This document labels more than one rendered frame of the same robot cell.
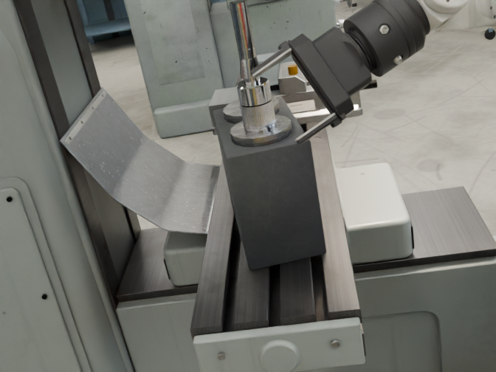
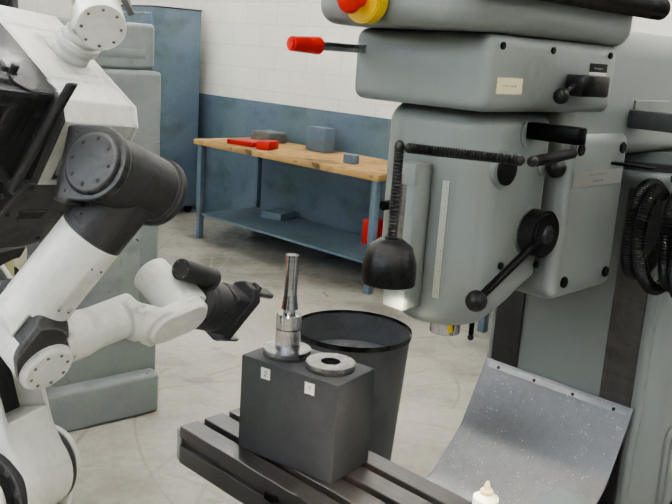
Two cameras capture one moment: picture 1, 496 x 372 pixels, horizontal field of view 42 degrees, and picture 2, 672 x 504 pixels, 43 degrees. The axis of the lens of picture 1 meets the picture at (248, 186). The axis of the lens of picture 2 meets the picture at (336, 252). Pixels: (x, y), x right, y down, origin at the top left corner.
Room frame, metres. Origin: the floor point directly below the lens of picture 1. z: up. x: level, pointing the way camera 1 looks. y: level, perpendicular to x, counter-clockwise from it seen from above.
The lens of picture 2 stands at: (1.86, -1.19, 1.69)
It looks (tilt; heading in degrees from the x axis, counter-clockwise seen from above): 13 degrees down; 127
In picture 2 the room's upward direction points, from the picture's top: 4 degrees clockwise
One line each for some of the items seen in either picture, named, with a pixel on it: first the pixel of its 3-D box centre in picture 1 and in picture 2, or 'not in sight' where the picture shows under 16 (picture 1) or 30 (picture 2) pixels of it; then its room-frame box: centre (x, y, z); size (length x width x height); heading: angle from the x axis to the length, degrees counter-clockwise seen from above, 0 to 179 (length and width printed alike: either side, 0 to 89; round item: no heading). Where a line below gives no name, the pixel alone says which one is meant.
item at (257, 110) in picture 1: (256, 107); (288, 332); (0.88, -0.03, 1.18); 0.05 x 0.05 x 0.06
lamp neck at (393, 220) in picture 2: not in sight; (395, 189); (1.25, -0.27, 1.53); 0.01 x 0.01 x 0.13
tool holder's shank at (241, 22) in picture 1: (245, 43); (290, 284); (0.88, -0.03, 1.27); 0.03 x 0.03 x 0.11
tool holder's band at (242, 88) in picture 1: (252, 85); (289, 315); (0.88, -0.03, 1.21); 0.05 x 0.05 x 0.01
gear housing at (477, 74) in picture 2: not in sight; (488, 71); (1.24, -0.02, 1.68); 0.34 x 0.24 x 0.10; 83
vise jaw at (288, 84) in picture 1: (292, 77); not in sight; (1.46, -0.15, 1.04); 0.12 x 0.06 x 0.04; 170
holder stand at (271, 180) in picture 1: (266, 174); (305, 405); (0.93, -0.03, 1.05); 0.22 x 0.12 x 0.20; 3
